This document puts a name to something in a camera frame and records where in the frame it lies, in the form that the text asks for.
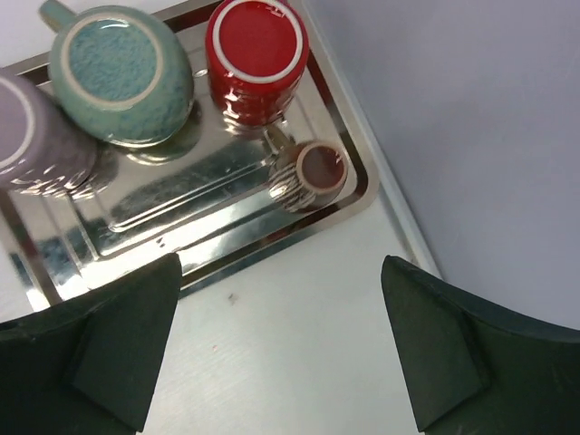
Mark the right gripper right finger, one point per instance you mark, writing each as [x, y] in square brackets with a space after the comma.
[475, 367]

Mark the brown striped small cup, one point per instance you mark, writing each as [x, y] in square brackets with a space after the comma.
[304, 176]

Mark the red mug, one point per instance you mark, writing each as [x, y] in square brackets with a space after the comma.
[256, 53]

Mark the teal mug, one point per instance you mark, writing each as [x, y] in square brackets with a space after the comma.
[120, 74]

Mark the metal tray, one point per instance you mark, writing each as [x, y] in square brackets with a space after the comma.
[205, 199]

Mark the lilac mug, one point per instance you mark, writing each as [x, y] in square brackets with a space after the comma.
[42, 151]

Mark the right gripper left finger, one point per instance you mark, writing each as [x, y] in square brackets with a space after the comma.
[90, 365]

